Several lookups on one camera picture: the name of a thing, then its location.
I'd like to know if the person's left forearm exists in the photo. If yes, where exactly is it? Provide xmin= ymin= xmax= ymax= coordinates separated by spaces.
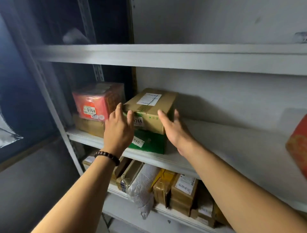
xmin=31 ymin=156 xmax=118 ymax=233

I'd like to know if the dark green cardboard box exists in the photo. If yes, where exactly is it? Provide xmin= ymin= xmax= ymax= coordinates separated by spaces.
xmin=122 ymin=88 xmax=178 ymax=135

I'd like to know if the person's left hand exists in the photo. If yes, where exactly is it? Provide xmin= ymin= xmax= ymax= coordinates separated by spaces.
xmin=103 ymin=102 xmax=135 ymax=159

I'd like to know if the pink red box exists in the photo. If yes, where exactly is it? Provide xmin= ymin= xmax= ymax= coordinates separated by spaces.
xmin=72 ymin=82 xmax=125 ymax=122

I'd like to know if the white paper sheet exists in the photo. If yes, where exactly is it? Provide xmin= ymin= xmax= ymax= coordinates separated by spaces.
xmin=0 ymin=105 xmax=23 ymax=148

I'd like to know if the dark bead bracelet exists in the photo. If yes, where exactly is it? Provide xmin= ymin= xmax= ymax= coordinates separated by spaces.
xmin=94 ymin=151 xmax=120 ymax=167

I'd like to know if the person's right forearm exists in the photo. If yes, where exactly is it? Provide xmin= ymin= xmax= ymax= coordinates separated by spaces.
xmin=185 ymin=143 xmax=307 ymax=233

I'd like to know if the white metal shelf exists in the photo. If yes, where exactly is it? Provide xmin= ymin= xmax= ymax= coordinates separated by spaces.
xmin=24 ymin=0 xmax=307 ymax=233

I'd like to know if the brown box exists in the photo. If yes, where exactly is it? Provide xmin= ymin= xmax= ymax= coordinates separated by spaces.
xmin=73 ymin=115 xmax=106 ymax=139

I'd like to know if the row of parcels shelf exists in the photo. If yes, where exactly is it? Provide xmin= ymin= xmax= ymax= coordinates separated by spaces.
xmin=82 ymin=149 xmax=231 ymax=229

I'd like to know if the plain green cardboard box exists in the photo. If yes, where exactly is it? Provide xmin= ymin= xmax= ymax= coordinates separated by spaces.
xmin=128 ymin=129 xmax=167 ymax=155

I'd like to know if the red printed cardboard box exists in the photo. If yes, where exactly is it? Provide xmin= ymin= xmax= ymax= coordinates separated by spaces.
xmin=285 ymin=114 xmax=307 ymax=179

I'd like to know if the person's right hand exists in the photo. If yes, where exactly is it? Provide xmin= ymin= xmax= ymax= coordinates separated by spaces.
xmin=157 ymin=109 xmax=200 ymax=158

